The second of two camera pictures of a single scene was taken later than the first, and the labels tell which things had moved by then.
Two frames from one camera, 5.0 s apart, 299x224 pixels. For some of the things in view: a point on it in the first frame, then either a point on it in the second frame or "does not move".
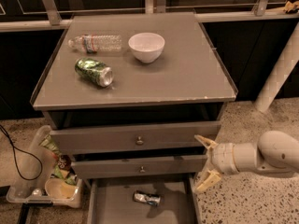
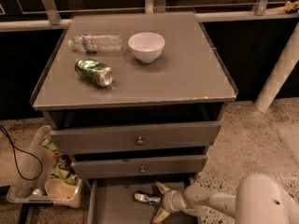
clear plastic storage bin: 40,166 does not move
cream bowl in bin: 56,188 does not move
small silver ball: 36,192 does not move
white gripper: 222,157 -> 168,200
